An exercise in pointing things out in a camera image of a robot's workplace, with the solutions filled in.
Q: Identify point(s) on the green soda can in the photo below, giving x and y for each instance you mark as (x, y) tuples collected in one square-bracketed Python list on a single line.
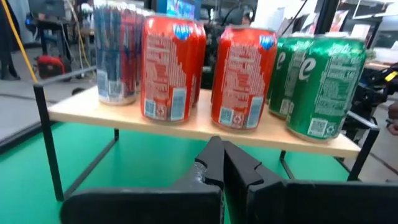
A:
[(280, 77), (326, 87)]

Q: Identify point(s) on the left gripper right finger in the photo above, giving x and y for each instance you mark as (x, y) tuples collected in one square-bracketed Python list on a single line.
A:
[(280, 202)]

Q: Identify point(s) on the red soda can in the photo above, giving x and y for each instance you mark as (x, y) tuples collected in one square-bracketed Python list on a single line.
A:
[(168, 68), (242, 77)]

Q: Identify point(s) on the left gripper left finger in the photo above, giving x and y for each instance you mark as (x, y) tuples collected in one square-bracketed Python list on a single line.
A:
[(186, 205)]

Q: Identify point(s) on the black aluminium table frame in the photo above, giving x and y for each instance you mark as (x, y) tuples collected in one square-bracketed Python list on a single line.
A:
[(18, 138)]

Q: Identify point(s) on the person's hand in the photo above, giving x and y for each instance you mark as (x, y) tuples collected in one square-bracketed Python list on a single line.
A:
[(393, 121)]

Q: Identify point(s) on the wooden shelf black metal legs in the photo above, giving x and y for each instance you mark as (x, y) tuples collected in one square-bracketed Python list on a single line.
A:
[(199, 124)]

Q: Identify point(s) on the teal soda can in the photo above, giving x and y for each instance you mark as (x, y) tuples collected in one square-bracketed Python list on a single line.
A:
[(115, 56)]

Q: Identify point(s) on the red portable device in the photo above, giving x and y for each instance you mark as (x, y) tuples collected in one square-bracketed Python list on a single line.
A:
[(49, 67)]

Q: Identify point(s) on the person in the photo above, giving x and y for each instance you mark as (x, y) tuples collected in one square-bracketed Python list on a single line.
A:
[(247, 18)]

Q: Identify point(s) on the blue lit screen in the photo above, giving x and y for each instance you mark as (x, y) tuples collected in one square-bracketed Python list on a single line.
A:
[(180, 7)]

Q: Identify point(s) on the green table mat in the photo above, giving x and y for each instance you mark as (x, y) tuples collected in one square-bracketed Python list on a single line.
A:
[(140, 161)]

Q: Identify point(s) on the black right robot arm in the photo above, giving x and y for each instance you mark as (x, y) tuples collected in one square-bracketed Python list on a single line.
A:
[(367, 93)]

